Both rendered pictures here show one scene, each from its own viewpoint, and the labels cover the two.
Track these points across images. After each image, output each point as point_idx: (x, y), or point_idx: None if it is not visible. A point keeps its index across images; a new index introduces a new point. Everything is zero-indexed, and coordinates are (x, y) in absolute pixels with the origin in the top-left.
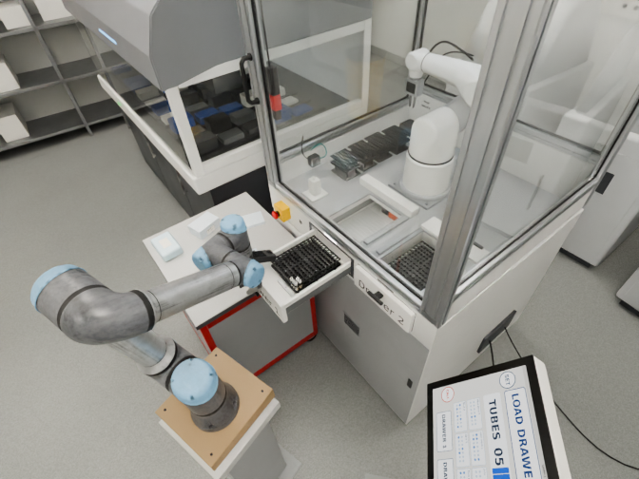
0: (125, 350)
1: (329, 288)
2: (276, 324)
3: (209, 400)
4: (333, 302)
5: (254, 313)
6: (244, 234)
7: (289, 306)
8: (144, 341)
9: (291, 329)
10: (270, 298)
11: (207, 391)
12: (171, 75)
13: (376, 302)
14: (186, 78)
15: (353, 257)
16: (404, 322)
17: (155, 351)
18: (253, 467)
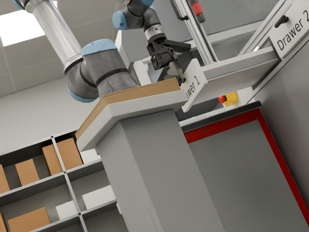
0: (53, 29)
1: (289, 130)
2: (241, 194)
3: (107, 52)
4: (302, 148)
5: (202, 159)
6: (152, 11)
7: (207, 70)
8: (66, 29)
9: (271, 217)
10: (190, 75)
11: (105, 40)
12: (136, 52)
13: (294, 40)
14: (148, 54)
15: (267, 33)
16: (308, 11)
17: (75, 43)
18: (177, 205)
